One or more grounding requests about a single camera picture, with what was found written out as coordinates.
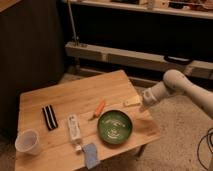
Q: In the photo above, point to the tan flat gripper finger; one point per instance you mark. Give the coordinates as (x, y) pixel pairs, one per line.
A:
(136, 100)

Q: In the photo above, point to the wooden folding table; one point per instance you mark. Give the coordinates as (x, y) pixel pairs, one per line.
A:
(80, 97)

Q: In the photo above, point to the grey metal rail frame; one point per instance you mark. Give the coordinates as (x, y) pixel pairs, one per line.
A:
(141, 39)

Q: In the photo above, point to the blue sponge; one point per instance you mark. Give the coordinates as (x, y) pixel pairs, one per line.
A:
(91, 156)

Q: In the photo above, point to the black white striped cloth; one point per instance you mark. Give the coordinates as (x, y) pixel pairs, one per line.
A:
(50, 118)

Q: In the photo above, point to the orange toy carrot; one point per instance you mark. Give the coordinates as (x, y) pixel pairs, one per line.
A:
(98, 110)

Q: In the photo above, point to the white wall shelf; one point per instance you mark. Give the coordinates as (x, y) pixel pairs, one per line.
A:
(142, 8)

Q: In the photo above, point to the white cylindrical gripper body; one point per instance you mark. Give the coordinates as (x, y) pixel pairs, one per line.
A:
(154, 94)

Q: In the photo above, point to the white tube bottle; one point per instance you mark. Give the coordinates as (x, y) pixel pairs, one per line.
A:
(74, 132)

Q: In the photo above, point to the green ceramic bowl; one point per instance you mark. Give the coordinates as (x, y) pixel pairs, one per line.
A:
(114, 127)

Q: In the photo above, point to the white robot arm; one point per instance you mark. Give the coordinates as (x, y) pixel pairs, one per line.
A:
(174, 82)

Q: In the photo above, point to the clear plastic cup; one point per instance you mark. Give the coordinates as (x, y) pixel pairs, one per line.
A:
(28, 142)

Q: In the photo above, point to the black handle on rail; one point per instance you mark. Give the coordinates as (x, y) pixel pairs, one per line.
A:
(177, 61)

